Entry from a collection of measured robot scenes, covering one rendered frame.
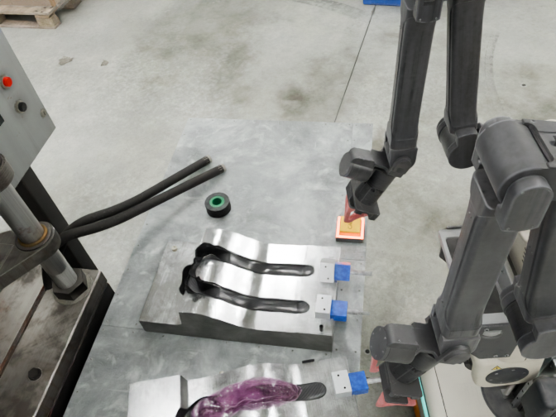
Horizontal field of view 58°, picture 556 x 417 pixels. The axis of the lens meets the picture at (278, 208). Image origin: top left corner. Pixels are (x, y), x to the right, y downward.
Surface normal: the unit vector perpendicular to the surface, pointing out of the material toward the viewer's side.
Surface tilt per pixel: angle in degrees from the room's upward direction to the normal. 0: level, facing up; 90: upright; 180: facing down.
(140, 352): 0
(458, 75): 90
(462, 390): 0
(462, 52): 90
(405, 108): 90
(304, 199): 0
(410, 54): 90
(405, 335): 22
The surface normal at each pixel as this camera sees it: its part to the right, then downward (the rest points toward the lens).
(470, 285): -0.01, 0.76
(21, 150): 0.98, 0.06
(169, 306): -0.09, -0.65
